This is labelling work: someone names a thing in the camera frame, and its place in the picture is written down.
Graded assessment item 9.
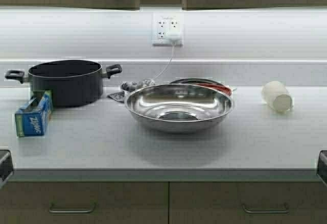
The grey patterned dish cloth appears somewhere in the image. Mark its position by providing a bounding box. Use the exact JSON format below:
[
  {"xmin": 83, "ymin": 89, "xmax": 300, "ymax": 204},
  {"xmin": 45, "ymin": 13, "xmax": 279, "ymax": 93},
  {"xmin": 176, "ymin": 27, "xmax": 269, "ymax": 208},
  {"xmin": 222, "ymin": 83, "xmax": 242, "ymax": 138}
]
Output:
[{"xmin": 107, "ymin": 79, "xmax": 155, "ymax": 103}]

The middle drawer metal handle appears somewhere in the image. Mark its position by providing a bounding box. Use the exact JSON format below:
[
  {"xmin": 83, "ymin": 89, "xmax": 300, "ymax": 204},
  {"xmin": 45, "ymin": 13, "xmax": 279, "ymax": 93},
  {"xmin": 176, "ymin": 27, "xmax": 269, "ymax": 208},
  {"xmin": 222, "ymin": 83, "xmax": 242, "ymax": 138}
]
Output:
[{"xmin": 242, "ymin": 204, "xmax": 290, "ymax": 215}]

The black cooking pot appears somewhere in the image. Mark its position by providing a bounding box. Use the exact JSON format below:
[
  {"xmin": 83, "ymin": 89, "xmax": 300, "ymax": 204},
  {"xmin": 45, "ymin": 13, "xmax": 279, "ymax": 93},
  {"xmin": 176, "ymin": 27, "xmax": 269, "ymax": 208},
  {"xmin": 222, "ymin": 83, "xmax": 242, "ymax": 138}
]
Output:
[{"xmin": 5, "ymin": 60, "xmax": 123, "ymax": 107}]

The large stainless steel bowl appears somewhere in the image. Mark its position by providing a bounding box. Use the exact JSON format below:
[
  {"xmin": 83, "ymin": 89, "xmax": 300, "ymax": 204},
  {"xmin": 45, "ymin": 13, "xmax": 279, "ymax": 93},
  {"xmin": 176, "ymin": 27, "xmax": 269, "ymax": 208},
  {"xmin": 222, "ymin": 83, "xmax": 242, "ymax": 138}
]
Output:
[{"xmin": 125, "ymin": 84, "xmax": 235, "ymax": 134}]

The drawer metal handle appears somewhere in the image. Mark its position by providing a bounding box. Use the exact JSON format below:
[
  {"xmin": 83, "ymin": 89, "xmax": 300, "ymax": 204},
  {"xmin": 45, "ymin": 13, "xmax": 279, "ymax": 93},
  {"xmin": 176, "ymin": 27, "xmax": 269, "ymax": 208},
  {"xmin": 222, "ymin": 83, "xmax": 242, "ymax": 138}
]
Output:
[
  {"xmin": 242, "ymin": 204, "xmax": 290, "ymax": 215},
  {"xmin": 48, "ymin": 203, "xmax": 97, "ymax": 214}
]

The white plastic pitcher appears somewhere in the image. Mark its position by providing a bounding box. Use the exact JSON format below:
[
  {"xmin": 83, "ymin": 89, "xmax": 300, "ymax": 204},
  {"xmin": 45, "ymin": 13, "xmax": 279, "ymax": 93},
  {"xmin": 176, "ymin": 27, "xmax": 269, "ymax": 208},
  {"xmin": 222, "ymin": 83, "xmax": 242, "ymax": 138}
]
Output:
[{"xmin": 262, "ymin": 81, "xmax": 293, "ymax": 113}]

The left lower drawer front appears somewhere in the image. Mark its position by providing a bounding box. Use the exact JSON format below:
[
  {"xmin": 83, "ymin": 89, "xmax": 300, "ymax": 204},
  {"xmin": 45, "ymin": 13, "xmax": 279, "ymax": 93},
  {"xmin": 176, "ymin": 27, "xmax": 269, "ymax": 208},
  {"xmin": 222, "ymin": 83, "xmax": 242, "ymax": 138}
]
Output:
[{"xmin": 1, "ymin": 182, "xmax": 169, "ymax": 223}]

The left robot base shoulder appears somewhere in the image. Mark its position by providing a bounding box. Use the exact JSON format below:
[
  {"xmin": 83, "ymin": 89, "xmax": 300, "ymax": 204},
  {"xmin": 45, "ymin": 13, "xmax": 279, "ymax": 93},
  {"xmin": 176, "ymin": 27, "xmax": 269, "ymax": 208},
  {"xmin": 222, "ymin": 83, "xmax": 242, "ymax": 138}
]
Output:
[{"xmin": 0, "ymin": 150, "xmax": 14, "ymax": 188}]

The white wall power outlet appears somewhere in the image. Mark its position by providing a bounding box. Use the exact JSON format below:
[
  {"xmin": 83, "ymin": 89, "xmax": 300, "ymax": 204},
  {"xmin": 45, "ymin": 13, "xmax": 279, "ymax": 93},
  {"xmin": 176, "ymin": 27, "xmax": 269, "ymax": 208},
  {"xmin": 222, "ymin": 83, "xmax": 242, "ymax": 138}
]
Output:
[{"xmin": 152, "ymin": 12, "xmax": 184, "ymax": 46}]

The left drawer metal handle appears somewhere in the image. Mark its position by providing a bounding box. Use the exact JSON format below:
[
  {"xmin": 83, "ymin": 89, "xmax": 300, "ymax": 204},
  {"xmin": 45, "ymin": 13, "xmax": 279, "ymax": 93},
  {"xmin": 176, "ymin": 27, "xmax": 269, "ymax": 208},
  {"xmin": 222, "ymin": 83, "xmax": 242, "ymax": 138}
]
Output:
[{"xmin": 48, "ymin": 203, "xmax": 97, "ymax": 214}]

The dark round plate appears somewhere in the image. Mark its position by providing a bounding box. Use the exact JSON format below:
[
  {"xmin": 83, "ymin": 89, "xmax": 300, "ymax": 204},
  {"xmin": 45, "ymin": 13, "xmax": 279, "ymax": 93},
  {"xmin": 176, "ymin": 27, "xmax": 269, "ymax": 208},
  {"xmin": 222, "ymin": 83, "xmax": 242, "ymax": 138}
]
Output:
[{"xmin": 171, "ymin": 78, "xmax": 223, "ymax": 85}]

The white plug adapter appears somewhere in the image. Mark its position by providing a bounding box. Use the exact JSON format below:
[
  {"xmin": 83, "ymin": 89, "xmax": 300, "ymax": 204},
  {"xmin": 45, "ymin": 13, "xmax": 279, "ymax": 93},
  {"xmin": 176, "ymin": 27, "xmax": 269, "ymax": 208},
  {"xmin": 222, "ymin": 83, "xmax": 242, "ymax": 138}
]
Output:
[{"xmin": 167, "ymin": 32, "xmax": 181, "ymax": 44}]

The blue Ziploc bag box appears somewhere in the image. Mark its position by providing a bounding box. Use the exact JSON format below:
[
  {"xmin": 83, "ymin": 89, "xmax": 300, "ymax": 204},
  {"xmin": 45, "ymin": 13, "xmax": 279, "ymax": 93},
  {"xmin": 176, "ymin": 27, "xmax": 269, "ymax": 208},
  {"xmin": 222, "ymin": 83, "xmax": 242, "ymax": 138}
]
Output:
[{"xmin": 15, "ymin": 90, "xmax": 53, "ymax": 137}]

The white charging cable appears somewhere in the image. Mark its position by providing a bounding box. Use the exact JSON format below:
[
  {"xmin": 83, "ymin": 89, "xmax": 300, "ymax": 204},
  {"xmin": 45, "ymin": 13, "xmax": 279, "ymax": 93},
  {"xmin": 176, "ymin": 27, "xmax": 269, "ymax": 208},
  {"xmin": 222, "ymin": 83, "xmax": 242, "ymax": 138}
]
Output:
[{"xmin": 150, "ymin": 42, "xmax": 177, "ymax": 83}]

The middle lower drawer front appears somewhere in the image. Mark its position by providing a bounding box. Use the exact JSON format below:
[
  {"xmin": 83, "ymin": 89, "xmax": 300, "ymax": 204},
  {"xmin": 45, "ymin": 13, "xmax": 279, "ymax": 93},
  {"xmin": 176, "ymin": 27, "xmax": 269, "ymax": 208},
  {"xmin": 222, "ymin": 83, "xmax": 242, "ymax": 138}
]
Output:
[{"xmin": 169, "ymin": 182, "xmax": 326, "ymax": 223}]

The right robot base shoulder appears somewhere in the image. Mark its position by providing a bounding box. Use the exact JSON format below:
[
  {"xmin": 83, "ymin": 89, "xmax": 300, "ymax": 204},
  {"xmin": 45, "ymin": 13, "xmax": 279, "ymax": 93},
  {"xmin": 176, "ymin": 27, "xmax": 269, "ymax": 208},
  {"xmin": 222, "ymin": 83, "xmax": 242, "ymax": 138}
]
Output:
[{"xmin": 316, "ymin": 151, "xmax": 327, "ymax": 185}]

